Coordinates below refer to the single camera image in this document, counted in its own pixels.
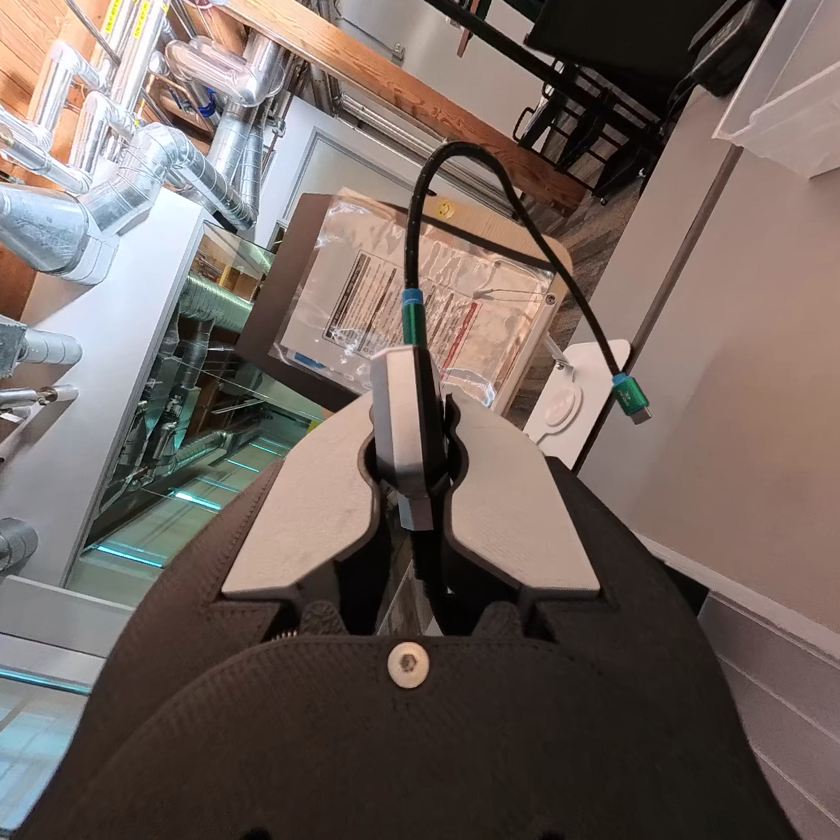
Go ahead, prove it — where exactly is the black office chair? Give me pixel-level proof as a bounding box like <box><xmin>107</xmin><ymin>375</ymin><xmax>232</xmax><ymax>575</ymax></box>
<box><xmin>512</xmin><ymin>0</ymin><xmax>732</xmax><ymax>206</ymax></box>

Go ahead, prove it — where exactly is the white cabinet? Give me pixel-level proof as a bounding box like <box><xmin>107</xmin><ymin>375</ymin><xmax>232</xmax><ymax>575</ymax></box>
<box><xmin>0</xmin><ymin>189</ymin><xmax>206</xmax><ymax>588</ymax></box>

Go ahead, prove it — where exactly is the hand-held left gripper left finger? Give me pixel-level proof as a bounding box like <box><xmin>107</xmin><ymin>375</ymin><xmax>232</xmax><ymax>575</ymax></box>
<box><xmin>223</xmin><ymin>392</ymin><xmax>395</xmax><ymax>635</ymax></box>

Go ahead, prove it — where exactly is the black hdmi adapter box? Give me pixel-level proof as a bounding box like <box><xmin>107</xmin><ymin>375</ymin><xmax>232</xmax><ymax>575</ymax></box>
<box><xmin>369</xmin><ymin>346</ymin><xmax>460</xmax><ymax>501</ymax></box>

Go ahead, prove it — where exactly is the clear plastic bin with divider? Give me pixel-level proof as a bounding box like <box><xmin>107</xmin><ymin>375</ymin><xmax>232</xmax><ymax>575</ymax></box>
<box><xmin>712</xmin><ymin>0</ymin><xmax>840</xmax><ymax>179</ymax></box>

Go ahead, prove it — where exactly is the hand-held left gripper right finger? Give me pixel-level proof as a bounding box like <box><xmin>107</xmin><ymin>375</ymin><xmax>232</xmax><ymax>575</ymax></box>
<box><xmin>441</xmin><ymin>392</ymin><xmax>601</xmax><ymax>635</ymax></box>

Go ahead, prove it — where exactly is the black braided hdmi cable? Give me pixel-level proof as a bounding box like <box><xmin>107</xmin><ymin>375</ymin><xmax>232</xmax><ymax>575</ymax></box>
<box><xmin>402</xmin><ymin>141</ymin><xmax>655</xmax><ymax>426</ymax></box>

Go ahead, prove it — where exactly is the thin black looped cord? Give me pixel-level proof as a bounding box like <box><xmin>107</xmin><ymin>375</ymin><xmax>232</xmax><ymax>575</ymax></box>
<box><xmin>395</xmin><ymin>482</ymin><xmax>455</xmax><ymax>636</ymax></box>

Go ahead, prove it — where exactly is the white sign stand base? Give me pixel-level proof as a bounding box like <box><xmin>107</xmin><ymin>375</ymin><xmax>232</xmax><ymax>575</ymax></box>
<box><xmin>521</xmin><ymin>339</ymin><xmax>634</xmax><ymax>475</ymax></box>

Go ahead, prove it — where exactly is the silver air duct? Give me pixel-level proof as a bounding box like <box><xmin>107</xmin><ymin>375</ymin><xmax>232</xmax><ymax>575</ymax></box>
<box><xmin>0</xmin><ymin>121</ymin><xmax>258</xmax><ymax>284</ymax></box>

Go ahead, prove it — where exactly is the silver insulated pipe elbow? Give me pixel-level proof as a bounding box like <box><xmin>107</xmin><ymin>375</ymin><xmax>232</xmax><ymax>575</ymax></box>
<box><xmin>164</xmin><ymin>33</ymin><xmax>284</xmax><ymax>109</ymax></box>

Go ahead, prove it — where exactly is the clear instruction sheet holder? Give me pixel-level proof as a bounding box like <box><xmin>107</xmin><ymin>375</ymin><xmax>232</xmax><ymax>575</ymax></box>
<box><xmin>269</xmin><ymin>187</ymin><xmax>560</xmax><ymax>421</ymax></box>

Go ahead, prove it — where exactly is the black desk control box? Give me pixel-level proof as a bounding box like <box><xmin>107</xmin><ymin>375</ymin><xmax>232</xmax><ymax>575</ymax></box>
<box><xmin>686</xmin><ymin>0</ymin><xmax>788</xmax><ymax>98</ymax></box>

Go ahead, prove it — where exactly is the green flexible air duct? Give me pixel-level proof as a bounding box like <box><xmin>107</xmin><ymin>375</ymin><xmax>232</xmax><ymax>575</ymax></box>
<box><xmin>178</xmin><ymin>274</ymin><xmax>257</xmax><ymax>324</ymax></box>

